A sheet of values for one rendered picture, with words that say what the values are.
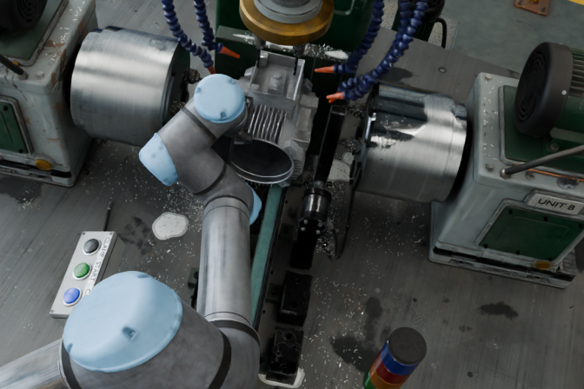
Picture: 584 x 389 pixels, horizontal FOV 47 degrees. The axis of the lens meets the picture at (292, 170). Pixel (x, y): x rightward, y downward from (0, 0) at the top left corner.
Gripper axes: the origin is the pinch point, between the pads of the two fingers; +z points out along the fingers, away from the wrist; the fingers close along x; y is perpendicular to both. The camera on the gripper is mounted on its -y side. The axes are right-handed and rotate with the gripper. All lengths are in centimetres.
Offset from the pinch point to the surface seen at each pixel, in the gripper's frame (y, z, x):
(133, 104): 3.2, -0.9, 21.1
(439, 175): 1.6, 0.0, -43.1
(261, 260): -22.7, 6.4, -10.7
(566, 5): 131, 201, -136
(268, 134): 3.1, 0.9, -6.9
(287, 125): 6.2, 4.2, -10.3
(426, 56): 44, 59, -46
